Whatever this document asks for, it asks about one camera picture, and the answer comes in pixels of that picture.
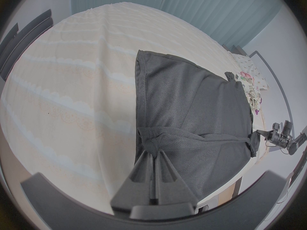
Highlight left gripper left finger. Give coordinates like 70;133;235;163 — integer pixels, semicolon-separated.
110;150;155;215

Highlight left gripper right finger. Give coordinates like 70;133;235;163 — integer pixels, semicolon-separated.
155;150;197;207

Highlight black shorts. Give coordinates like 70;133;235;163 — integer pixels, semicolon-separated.
134;49;260;202

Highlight bed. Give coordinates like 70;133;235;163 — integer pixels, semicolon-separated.
0;1;292;213

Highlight white printed garment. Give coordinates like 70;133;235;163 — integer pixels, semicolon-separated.
237;73;264;111

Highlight white printed pillow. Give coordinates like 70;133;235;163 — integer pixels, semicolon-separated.
231;53;269;90

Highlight grey bedside table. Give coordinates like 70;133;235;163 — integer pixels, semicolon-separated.
222;44;248;56

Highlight blue-green curtain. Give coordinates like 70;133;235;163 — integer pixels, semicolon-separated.
71;0;282;54

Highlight black chest of drawers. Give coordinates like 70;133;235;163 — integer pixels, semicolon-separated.
0;9;54;81

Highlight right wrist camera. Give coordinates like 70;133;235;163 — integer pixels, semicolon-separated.
283;119;293;136

